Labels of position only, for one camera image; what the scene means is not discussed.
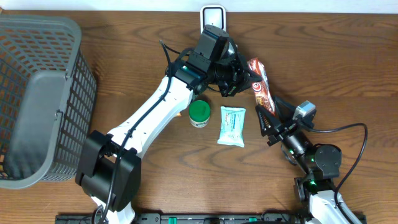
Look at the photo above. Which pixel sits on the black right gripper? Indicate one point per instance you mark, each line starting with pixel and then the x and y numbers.
pixel 281 132

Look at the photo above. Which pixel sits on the grey plastic basket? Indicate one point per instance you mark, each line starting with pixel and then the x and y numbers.
pixel 48 95

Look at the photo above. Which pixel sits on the white barcode scanner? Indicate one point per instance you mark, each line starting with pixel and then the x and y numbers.
pixel 213 15

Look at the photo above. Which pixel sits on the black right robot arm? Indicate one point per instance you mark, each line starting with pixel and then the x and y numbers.
pixel 320 163

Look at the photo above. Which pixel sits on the green lid white jar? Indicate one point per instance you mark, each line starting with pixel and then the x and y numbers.
pixel 199 113

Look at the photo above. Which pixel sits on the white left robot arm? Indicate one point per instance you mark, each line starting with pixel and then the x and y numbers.
pixel 109 169

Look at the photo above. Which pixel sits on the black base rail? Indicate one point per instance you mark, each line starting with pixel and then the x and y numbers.
pixel 271 217

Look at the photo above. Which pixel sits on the light green wet wipes pack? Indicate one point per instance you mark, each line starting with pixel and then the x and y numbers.
pixel 232 124

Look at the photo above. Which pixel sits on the orange red snack bag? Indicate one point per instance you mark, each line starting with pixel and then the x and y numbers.
pixel 261 89

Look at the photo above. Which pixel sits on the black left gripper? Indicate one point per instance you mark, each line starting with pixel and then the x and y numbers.
pixel 241 76

